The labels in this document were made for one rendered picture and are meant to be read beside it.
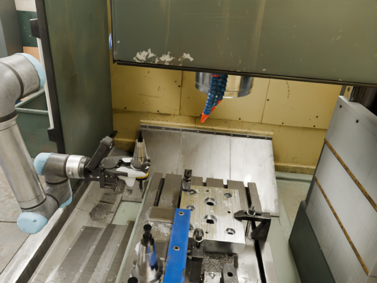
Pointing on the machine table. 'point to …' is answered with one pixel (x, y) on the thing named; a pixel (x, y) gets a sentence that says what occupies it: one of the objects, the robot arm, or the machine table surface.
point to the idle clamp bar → (229, 274)
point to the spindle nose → (245, 86)
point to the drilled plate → (236, 246)
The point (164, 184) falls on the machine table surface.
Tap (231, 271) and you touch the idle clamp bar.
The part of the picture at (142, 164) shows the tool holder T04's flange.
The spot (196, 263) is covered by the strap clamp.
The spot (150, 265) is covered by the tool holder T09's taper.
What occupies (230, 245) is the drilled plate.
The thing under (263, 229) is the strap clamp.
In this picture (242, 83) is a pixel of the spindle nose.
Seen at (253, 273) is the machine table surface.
